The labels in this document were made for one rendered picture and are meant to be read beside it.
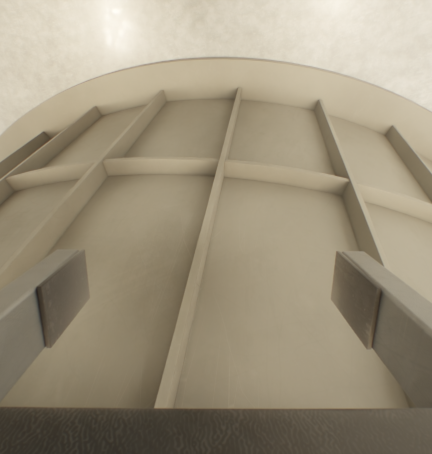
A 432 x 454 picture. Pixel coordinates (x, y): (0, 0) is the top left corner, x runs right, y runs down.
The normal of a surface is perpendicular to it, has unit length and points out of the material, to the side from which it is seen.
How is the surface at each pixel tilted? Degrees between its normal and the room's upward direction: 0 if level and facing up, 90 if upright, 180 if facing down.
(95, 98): 0
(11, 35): 0
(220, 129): 90
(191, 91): 0
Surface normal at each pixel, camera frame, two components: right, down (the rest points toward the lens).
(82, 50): -0.13, 0.62
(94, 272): -0.08, -0.78
